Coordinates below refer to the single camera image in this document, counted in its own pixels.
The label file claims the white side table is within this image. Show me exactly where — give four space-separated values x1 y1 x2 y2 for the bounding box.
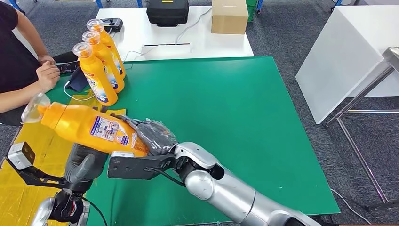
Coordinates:
295 5 399 125

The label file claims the person's left hand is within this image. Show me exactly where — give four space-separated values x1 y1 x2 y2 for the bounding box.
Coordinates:
37 55 57 65

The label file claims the person's right hand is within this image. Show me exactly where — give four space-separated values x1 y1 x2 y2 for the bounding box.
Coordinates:
36 61 61 93

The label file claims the tablet in blue case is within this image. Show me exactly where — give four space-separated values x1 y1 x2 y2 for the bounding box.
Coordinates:
65 66 89 93

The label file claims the metal frame stand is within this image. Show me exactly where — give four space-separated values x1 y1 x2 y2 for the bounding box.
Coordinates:
322 47 399 213

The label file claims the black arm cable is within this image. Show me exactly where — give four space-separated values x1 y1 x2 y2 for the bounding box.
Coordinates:
81 196 108 226

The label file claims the black carrying case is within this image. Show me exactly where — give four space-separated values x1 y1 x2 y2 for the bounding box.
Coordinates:
146 0 190 27

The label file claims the white cable tray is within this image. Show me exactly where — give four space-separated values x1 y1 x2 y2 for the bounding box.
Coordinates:
141 43 192 57

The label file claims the yellow tape sheet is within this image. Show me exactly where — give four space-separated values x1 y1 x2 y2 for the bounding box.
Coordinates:
0 90 127 226

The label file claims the orange detergent bottle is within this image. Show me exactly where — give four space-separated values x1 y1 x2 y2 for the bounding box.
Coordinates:
81 30 125 94
86 18 127 80
72 42 119 107
21 93 150 158

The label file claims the grey floor cable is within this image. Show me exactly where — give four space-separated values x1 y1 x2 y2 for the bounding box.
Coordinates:
330 188 375 226

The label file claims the green plastic crate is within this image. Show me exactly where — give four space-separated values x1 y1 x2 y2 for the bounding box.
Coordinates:
245 0 260 23

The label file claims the black smartphone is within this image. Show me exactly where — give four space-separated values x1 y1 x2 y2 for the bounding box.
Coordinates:
55 61 81 75

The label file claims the black remote controller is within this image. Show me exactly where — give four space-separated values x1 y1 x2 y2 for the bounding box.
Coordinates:
99 17 123 34

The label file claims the green table mat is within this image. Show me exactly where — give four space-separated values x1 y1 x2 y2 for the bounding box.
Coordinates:
45 56 341 226

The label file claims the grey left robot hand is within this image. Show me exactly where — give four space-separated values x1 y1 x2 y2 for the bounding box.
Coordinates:
64 105 109 185

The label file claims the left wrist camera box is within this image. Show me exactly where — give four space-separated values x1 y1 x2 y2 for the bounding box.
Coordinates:
6 142 36 171

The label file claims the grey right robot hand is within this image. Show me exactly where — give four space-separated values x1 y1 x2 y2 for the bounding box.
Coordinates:
110 113 179 157

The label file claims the white charging cable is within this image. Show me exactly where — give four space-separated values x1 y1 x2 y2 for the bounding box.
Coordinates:
64 47 160 102

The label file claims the person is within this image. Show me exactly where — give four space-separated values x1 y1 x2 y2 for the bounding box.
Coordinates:
0 0 80 125

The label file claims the cardboard box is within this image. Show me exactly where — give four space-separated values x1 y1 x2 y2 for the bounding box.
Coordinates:
211 0 249 35

